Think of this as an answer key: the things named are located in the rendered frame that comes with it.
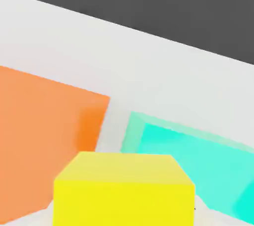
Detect large orange box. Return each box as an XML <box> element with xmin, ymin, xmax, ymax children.
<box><xmin>0</xmin><ymin>65</ymin><xmax>111</xmax><ymax>226</ymax></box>

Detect large cyan box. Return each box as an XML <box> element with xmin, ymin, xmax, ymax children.
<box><xmin>120</xmin><ymin>111</ymin><xmax>254</xmax><ymax>225</ymax></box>

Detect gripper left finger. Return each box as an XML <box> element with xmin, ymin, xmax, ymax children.
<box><xmin>3</xmin><ymin>200</ymin><xmax>54</xmax><ymax>226</ymax></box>

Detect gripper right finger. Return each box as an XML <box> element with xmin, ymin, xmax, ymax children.
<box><xmin>194</xmin><ymin>195</ymin><xmax>248</xmax><ymax>226</ymax></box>

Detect small yellow cube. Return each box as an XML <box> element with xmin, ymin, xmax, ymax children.
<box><xmin>53</xmin><ymin>151</ymin><xmax>196</xmax><ymax>226</ymax></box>

